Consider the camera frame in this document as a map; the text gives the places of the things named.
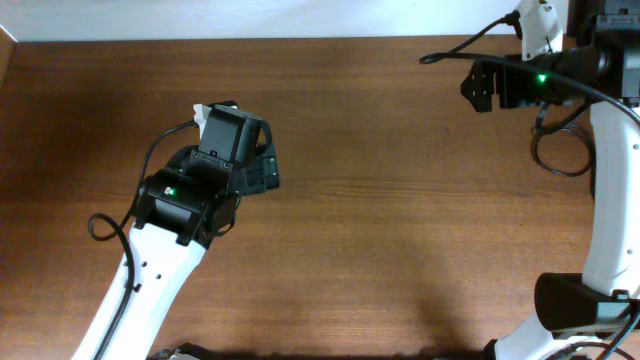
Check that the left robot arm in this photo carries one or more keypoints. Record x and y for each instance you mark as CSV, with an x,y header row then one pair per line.
x,y
175,215

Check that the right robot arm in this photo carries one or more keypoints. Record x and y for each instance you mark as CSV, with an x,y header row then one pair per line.
x,y
589,55

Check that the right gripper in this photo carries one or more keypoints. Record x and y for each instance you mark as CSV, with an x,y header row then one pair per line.
x,y
496,84

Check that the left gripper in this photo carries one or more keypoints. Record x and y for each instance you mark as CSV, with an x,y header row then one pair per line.
x,y
264,172

